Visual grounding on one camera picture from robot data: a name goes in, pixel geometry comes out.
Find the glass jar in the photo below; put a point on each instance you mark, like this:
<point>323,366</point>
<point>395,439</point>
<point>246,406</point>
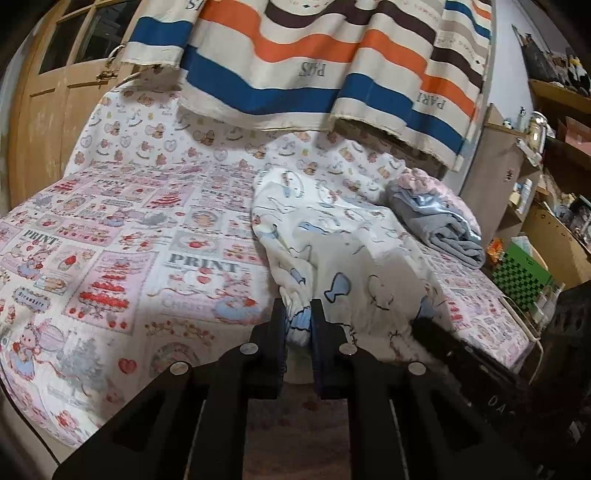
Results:
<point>538,129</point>

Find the pink cardboard box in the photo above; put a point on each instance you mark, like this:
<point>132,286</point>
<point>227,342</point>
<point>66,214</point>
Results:
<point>575,134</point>

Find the wooden door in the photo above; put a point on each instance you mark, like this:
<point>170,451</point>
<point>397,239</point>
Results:
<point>51,115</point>

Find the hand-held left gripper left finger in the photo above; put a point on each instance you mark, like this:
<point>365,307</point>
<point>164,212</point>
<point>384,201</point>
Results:
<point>277,350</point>

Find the metal door latch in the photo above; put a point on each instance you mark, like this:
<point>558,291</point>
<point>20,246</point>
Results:
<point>108,69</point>

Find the striped curtain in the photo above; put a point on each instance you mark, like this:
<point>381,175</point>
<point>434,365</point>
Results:
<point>277,55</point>

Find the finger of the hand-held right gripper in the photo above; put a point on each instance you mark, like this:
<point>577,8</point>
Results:
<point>438,344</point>

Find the white cartoon print pants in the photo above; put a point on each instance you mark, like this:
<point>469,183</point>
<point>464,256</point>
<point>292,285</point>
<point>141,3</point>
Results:
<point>360,258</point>

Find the orange packet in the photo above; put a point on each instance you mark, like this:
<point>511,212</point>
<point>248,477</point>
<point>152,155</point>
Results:
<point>496,249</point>

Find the pink fluffy blanket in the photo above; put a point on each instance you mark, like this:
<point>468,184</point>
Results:
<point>425,177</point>

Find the green box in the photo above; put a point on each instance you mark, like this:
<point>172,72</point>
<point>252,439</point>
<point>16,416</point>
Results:
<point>521,277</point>

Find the printed bed sheet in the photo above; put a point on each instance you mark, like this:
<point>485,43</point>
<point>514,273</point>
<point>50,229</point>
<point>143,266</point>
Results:
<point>138,258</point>

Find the grey folded cloth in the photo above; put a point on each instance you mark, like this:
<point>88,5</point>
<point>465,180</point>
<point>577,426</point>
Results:
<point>448,235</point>

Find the white bottle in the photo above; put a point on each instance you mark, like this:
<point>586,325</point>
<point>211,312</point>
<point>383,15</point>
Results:
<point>524,196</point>

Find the cream metal bed rail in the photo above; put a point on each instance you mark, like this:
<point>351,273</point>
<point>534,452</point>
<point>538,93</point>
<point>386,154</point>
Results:
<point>526,318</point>

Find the brown cardboard box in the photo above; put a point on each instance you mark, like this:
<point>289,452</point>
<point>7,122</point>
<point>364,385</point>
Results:
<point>554,244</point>

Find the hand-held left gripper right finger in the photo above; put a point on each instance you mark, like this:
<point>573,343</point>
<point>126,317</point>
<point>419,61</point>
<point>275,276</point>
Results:
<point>318,350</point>

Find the wooden shelf unit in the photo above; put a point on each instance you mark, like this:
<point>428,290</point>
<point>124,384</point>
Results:
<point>496,152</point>

